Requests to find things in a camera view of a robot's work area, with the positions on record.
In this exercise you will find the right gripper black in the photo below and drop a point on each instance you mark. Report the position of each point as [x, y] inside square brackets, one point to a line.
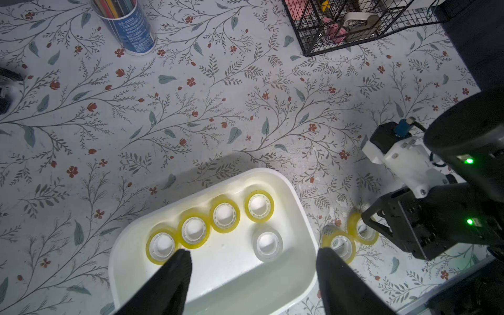
[448, 215]

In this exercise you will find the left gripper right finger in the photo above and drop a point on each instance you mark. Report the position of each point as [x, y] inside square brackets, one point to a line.
[342, 291]

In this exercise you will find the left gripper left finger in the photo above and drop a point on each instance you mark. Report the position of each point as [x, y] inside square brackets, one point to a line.
[166, 290]

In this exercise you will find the yellow transparent tape roll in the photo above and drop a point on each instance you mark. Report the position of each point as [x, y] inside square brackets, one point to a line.
[225, 215]
[193, 230]
[340, 242]
[259, 206]
[360, 231]
[161, 245]

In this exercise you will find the clear transparent tape roll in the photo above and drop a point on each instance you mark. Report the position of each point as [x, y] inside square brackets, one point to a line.
[267, 243]

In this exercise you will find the white plastic storage box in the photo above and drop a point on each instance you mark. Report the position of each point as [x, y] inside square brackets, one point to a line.
[227, 277]

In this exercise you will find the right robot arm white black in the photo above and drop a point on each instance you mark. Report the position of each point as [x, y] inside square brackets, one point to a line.
[453, 174]

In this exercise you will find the black stapler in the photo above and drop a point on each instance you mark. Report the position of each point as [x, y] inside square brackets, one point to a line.
[8, 79]

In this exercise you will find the blue-lidded colored pencil tube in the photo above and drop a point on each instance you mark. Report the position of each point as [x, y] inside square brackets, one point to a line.
[128, 24]

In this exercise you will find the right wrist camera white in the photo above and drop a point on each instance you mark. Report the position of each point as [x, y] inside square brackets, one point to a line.
[406, 156]

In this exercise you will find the black wire desk organizer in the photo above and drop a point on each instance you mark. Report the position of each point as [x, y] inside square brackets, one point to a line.
[325, 26]

